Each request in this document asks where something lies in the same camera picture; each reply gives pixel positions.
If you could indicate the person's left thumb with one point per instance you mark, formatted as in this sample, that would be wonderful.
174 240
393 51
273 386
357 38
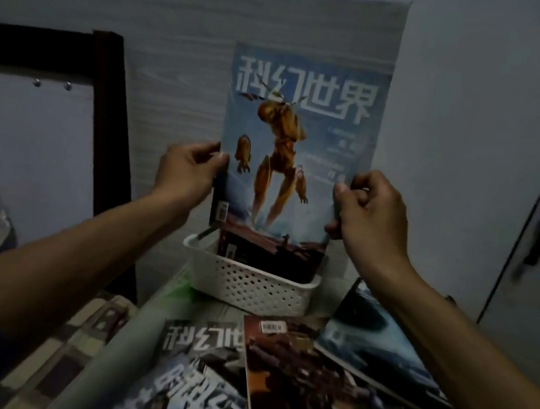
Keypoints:
213 162

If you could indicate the black bed frame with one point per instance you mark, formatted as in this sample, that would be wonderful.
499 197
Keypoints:
105 140

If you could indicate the person's right forearm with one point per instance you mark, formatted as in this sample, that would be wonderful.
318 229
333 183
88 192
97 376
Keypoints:
457 360

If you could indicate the white perforated plastic basket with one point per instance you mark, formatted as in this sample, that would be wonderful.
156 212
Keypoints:
249 286

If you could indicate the grey black magazine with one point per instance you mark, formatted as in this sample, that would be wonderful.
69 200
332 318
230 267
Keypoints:
187 379

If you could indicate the person's left hand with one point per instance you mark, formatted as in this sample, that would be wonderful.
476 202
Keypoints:
182 173

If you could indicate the dark red magazine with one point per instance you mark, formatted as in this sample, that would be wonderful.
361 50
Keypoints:
268 258

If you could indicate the checkered bedding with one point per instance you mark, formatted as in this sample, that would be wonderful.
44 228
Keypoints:
56 357

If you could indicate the brown orange magazine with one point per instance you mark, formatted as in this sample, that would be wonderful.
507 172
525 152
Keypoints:
309 395

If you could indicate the person's right thumb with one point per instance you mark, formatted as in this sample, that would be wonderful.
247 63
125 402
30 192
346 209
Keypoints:
348 196

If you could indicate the blue magazine with orange robot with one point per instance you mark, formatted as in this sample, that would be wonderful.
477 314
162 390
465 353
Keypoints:
304 132

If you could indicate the person's right hand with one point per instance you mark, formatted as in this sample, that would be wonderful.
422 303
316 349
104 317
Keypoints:
376 226

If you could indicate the person's left forearm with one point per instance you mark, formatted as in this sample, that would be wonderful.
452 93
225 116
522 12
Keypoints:
74 260

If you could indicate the dark blue magazine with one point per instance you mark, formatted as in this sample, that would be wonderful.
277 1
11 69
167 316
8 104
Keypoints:
370 344

